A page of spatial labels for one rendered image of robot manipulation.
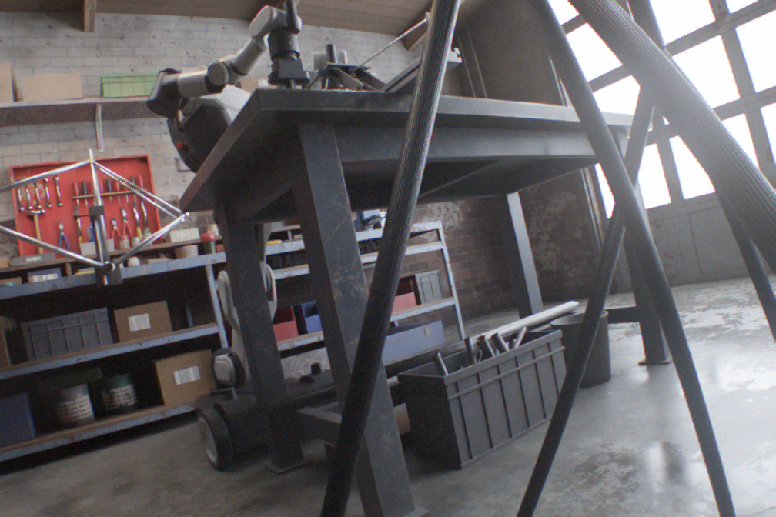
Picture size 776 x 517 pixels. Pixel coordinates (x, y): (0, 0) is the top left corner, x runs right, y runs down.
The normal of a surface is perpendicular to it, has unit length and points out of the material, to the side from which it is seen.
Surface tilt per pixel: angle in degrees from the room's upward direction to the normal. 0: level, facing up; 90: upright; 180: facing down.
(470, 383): 90
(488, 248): 90
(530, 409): 90
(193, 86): 122
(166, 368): 91
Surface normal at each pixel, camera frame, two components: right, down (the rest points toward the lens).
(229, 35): 0.53, -0.15
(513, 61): -0.82, 0.16
